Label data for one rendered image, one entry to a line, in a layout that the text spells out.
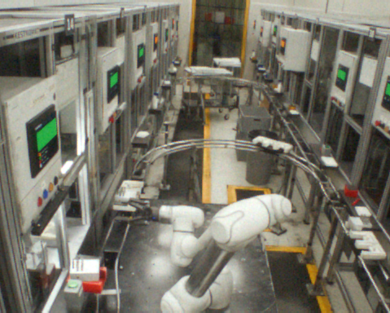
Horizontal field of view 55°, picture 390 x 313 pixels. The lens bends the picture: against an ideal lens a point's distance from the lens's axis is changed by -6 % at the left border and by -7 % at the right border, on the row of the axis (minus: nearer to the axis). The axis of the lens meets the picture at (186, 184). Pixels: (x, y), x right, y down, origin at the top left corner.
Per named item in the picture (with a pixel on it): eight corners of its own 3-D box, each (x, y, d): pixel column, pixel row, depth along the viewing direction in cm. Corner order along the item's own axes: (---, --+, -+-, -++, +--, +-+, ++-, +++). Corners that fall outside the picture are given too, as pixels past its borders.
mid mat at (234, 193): (283, 232, 397) (283, 231, 396) (230, 229, 398) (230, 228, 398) (270, 188, 487) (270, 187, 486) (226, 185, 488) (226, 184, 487)
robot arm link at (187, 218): (173, 203, 192) (170, 231, 189) (205, 205, 191) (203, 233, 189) (173, 206, 202) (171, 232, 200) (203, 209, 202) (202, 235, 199)
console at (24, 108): (32, 235, 130) (15, 102, 110) (-43, 227, 131) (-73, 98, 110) (68, 182, 168) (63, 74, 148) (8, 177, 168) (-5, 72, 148)
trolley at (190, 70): (186, 121, 714) (190, 68, 672) (178, 112, 763) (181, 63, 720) (232, 120, 737) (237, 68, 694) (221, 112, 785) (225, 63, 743)
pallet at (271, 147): (251, 148, 382) (252, 138, 378) (257, 144, 393) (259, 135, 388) (286, 158, 364) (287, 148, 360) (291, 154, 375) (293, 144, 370)
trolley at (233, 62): (241, 107, 829) (246, 61, 786) (214, 106, 823) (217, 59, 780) (233, 97, 904) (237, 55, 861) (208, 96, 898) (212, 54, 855)
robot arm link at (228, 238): (204, 313, 191) (169, 332, 178) (186, 287, 198) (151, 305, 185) (280, 218, 139) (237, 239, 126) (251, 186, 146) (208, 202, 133)
